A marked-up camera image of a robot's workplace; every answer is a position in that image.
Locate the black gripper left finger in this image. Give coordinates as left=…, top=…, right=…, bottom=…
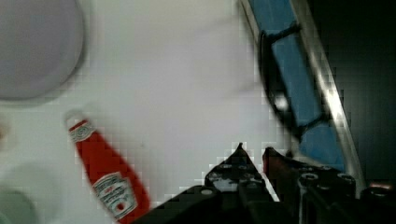
left=205, top=143, right=263, bottom=192

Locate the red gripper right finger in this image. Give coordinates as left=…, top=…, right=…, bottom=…
left=262, top=147, right=301, bottom=215

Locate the red plush ketchup bottle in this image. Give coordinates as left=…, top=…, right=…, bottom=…
left=65, top=112, right=150, bottom=224

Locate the round lavender plate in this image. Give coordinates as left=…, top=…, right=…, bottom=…
left=0, top=0, right=84, bottom=100

